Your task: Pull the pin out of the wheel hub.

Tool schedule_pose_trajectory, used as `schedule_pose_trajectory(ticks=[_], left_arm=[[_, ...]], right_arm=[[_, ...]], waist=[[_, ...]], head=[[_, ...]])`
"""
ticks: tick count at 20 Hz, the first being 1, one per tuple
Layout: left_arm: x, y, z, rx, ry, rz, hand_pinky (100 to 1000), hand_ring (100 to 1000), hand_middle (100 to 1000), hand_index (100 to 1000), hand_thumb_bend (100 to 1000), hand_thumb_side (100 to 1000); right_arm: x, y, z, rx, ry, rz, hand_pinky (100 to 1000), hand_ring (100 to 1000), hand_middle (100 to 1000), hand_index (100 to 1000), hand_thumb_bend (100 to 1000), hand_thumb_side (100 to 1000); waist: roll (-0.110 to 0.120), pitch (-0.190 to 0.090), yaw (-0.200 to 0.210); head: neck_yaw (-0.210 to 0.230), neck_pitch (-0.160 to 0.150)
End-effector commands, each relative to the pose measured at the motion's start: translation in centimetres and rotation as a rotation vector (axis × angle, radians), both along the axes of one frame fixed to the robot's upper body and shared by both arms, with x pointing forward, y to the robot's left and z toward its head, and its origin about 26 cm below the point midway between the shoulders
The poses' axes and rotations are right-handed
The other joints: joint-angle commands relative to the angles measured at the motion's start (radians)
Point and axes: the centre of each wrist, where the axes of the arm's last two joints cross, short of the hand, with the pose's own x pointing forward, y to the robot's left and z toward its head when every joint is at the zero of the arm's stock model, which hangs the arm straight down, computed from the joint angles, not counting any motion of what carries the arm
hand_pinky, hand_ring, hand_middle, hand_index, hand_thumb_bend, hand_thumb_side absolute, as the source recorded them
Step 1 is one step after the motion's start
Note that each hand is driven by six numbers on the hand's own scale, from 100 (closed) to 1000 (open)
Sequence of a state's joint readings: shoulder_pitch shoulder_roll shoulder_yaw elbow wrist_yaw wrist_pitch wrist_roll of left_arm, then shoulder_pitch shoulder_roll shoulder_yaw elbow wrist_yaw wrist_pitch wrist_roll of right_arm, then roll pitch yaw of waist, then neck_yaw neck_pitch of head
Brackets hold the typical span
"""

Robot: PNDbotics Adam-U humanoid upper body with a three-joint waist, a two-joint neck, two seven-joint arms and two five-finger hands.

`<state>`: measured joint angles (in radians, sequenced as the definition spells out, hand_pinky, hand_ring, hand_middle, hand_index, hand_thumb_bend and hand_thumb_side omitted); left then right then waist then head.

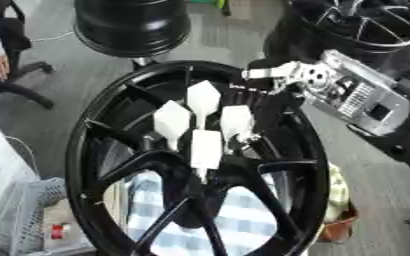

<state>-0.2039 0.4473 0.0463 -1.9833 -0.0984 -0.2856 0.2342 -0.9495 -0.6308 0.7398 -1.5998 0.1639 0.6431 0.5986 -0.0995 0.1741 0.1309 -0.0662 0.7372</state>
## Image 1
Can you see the brown basket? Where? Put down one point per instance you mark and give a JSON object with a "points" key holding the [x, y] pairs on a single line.
{"points": [[338, 229]]}

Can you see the grey mesh basket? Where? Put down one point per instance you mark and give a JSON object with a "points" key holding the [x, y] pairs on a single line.
{"points": [[30, 213]]}

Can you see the black office chair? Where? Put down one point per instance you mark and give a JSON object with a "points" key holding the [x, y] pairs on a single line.
{"points": [[17, 40]]}

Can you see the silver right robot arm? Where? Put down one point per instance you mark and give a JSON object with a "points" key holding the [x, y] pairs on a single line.
{"points": [[366, 100]]}

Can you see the black wheel with silver-edged spokes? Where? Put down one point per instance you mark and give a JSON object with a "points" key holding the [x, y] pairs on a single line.
{"points": [[342, 30]]}

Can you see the green and white cloth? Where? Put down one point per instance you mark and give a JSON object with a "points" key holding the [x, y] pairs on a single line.
{"points": [[338, 193]]}

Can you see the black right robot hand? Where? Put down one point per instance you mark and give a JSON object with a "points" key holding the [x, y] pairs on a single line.
{"points": [[275, 96]]}

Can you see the small red and white object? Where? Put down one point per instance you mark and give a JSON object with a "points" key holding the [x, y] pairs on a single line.
{"points": [[59, 231]]}

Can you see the black wheel barrel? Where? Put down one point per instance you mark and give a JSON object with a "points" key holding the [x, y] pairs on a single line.
{"points": [[131, 26]]}

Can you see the black spoked wheel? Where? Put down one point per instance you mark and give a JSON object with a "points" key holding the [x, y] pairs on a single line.
{"points": [[173, 163]]}

